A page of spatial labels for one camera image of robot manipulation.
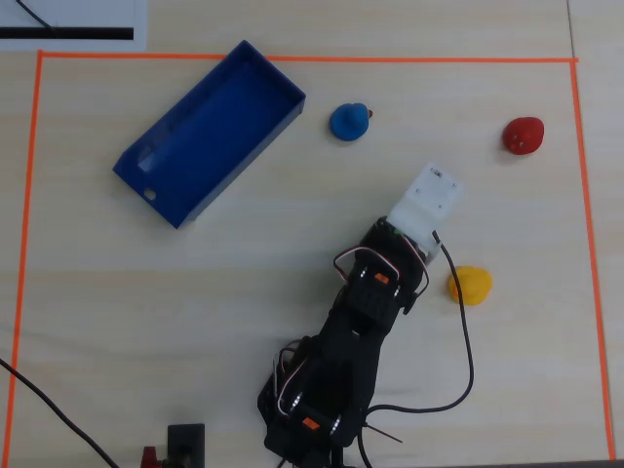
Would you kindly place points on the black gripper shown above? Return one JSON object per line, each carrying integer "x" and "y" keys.
{"x": 386, "y": 232}

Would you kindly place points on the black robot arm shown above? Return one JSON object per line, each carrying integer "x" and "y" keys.
{"x": 341, "y": 370}

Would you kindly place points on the yellow rubber duck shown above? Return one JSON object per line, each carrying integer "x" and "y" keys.
{"x": 472, "y": 285}

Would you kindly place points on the blue rubber duck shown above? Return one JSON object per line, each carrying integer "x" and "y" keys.
{"x": 348, "y": 122}

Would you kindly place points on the red rubber duck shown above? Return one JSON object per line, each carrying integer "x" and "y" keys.
{"x": 524, "y": 135}

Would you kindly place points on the blue plastic box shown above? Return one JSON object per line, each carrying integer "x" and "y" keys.
{"x": 209, "y": 134}

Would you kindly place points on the orange tape strip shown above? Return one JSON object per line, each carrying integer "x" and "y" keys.
{"x": 341, "y": 59}
{"x": 592, "y": 263}
{"x": 23, "y": 244}

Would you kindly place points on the black clamp stand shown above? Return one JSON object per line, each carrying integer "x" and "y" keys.
{"x": 186, "y": 446}

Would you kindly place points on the white camera box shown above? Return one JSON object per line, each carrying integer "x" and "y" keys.
{"x": 429, "y": 202}

